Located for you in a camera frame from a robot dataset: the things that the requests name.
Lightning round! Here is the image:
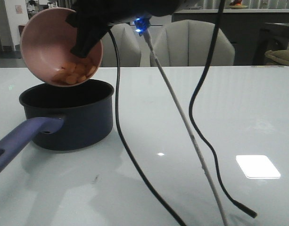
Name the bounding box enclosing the beige cushion basket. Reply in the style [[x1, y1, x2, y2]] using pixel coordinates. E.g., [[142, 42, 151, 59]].
[[264, 49, 289, 66]]

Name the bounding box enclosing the white cable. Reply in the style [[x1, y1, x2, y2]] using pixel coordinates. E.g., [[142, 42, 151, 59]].
[[144, 30, 230, 226]]

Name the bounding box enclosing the black hanging cable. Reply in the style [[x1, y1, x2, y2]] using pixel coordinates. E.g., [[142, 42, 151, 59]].
[[188, 0, 257, 218]]

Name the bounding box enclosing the grey counter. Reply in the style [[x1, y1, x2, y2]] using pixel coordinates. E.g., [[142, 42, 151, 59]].
[[172, 8, 289, 66]]

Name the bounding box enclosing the red trash bin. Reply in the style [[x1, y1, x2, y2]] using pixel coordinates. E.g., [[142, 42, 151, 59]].
[[18, 24, 25, 36]]

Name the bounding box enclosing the left grey upholstered chair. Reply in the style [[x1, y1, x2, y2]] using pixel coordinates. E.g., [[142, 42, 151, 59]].
[[101, 24, 141, 67]]

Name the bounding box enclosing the pink bowl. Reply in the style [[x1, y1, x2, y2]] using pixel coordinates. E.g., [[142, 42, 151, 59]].
[[20, 8, 103, 87]]

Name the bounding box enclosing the right grey upholstered chair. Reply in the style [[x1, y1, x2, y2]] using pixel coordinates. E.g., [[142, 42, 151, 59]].
[[153, 20, 235, 67]]

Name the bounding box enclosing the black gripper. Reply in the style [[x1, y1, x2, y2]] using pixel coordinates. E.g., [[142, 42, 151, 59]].
[[66, 0, 197, 58]]

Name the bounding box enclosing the orange ham slice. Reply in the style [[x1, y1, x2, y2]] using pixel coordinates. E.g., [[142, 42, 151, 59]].
[[74, 64, 86, 76], [65, 75, 78, 85]]

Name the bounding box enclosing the fruit plate on counter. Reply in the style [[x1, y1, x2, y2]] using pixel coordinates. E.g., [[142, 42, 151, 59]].
[[229, 0, 248, 9]]

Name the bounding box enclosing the grey upholstered chair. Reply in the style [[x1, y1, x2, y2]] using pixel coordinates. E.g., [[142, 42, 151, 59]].
[[153, 20, 235, 67], [101, 24, 141, 67]]

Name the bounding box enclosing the dark blue saucepan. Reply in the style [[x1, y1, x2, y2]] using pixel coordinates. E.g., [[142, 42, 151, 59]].
[[0, 79, 114, 173]]

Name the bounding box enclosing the black cable near pot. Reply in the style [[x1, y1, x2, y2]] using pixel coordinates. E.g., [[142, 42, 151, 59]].
[[107, 29, 187, 226]]

